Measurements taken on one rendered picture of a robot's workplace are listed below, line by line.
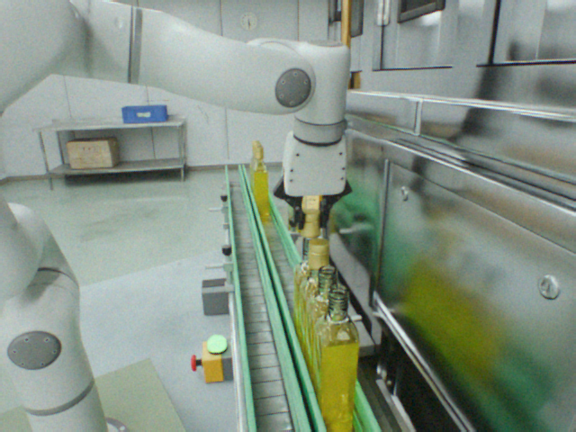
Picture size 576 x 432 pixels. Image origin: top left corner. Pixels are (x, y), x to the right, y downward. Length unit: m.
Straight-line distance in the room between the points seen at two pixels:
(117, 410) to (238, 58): 0.66
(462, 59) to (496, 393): 0.39
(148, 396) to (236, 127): 5.70
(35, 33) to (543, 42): 0.46
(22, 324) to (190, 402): 0.47
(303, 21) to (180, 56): 6.06
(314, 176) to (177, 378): 0.61
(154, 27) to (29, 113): 6.49
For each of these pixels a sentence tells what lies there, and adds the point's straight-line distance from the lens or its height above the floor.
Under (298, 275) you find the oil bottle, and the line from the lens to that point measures 0.68.
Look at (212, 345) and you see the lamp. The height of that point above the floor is 0.85.
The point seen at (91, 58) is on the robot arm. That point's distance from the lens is 0.45.
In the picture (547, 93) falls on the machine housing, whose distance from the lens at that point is 0.41.
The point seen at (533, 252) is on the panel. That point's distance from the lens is 0.39.
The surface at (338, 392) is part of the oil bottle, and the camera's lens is 0.60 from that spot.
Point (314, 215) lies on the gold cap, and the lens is 0.63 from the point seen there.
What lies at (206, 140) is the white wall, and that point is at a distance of 6.33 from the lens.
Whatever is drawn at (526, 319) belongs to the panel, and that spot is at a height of 1.20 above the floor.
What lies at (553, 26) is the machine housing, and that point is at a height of 1.47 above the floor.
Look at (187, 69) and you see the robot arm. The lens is 0.43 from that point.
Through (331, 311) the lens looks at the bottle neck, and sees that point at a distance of 0.53.
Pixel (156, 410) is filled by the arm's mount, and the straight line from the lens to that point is 0.80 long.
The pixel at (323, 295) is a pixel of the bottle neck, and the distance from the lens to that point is 0.57.
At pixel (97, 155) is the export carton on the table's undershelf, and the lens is 5.98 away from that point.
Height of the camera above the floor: 1.41
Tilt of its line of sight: 21 degrees down
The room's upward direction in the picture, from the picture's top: straight up
